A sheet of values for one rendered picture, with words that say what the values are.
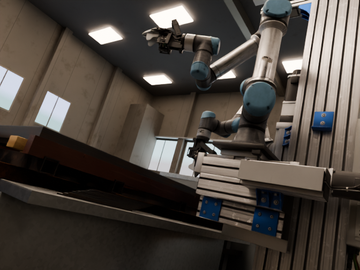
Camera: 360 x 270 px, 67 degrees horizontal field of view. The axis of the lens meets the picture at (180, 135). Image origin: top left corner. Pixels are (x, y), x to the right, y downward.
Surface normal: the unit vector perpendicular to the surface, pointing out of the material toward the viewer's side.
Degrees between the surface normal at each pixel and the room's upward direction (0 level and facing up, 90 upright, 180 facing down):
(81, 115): 90
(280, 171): 90
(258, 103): 97
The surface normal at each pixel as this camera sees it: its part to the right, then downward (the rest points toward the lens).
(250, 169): -0.55, -0.37
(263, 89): -0.18, -0.18
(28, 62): 0.80, 0.04
